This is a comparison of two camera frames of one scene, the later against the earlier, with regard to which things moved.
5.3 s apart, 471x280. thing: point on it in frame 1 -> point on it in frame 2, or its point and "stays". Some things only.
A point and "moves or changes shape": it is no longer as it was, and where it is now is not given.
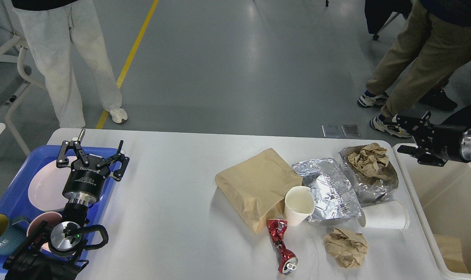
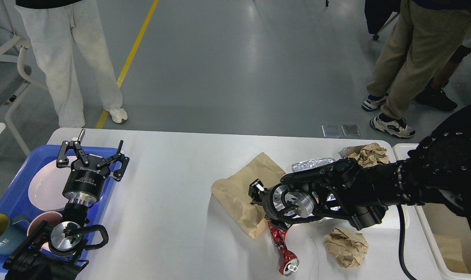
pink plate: x=46 y=189 stays
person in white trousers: x=49 y=27 stays
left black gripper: x=85 y=184 stays
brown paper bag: x=256 y=189 moves or changes shape
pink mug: x=52 y=219 stays
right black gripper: x=456 y=143 -> x=281 y=203
